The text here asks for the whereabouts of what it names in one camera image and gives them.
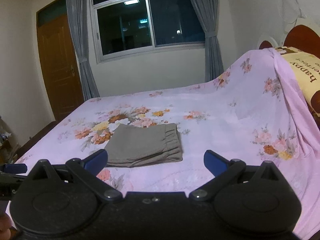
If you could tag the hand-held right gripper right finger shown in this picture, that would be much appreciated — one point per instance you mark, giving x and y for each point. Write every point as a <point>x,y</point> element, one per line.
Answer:
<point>215,162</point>

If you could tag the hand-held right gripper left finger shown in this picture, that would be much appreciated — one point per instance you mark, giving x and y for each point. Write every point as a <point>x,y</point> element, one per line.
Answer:
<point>96,161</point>

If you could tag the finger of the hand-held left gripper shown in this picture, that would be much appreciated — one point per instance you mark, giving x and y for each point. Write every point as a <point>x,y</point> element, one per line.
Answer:
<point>15,168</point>

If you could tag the grey pants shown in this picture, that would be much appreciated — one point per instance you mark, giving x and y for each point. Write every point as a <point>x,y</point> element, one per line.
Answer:
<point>145,145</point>

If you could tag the person's left hand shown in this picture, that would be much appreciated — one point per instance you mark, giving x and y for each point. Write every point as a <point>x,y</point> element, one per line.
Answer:
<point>4,222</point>

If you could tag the pile of clutter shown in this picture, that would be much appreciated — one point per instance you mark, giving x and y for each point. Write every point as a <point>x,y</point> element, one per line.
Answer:
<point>6,142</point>

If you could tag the pink floral bedsheet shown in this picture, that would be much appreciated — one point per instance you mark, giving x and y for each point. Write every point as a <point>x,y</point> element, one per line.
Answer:
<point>212,130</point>

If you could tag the brown wooden door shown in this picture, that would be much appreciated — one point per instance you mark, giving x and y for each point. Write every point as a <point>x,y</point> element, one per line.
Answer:
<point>58,67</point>

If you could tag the grey curtain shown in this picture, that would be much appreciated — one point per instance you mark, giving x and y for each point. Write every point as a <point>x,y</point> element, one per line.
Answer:
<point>210,30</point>
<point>80,55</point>

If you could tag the yellow printed pillow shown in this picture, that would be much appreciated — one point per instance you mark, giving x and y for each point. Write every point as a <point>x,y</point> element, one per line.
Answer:
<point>305,72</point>

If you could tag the sliding glass window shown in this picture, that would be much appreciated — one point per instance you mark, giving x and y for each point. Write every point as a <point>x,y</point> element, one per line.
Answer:
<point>150,22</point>

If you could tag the brown wooden headboard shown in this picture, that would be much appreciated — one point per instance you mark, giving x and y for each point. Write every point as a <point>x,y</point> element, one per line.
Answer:
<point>300,36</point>

